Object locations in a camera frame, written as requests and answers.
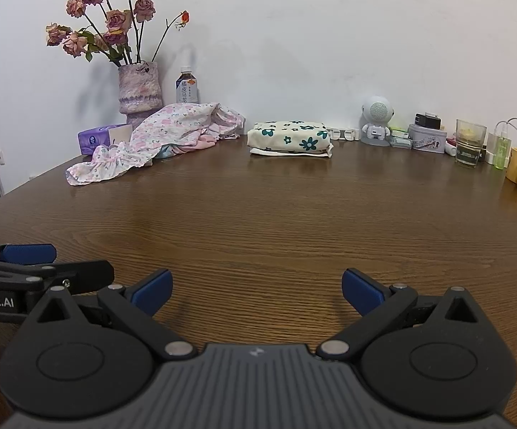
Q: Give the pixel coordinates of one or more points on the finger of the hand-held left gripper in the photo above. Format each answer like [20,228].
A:
[88,275]
[30,254]

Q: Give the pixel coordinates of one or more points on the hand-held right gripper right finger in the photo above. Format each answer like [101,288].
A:
[364,291]

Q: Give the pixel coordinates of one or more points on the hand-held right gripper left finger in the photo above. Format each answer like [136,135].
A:
[153,290]

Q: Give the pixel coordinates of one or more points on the cream dress with green flowers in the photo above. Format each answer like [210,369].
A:
[289,138]

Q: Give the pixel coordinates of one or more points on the purple tissue pack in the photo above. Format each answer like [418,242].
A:
[95,139]

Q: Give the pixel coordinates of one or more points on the light blue garment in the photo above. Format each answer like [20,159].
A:
[164,152]

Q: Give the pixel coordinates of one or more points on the plain pink garment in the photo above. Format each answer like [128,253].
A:
[200,145]

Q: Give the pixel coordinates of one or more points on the small green white box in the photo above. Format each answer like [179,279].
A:
[400,138]

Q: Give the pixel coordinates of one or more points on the grey tin box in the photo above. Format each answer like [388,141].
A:
[427,140]

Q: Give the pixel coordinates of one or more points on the pink floral garment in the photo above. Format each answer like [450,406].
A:
[164,125]

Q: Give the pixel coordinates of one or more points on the pink white tube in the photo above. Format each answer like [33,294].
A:
[450,148]

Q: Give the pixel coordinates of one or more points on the white robot speaker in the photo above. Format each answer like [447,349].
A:
[376,114]

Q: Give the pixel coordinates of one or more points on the black charger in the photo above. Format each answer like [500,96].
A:
[428,121]

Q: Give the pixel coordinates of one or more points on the glass cup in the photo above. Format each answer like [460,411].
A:
[470,143]

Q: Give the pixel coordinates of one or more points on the white charger block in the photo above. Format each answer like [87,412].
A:
[491,147]

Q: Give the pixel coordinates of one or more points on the purple textured vase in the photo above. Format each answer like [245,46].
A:
[140,89]

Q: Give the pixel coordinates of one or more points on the green spray bottle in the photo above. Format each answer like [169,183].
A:
[503,154]

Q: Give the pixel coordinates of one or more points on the tea bottle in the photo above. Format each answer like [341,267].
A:
[187,89]

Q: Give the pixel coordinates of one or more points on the dried rose bouquet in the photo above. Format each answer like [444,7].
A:
[115,18]

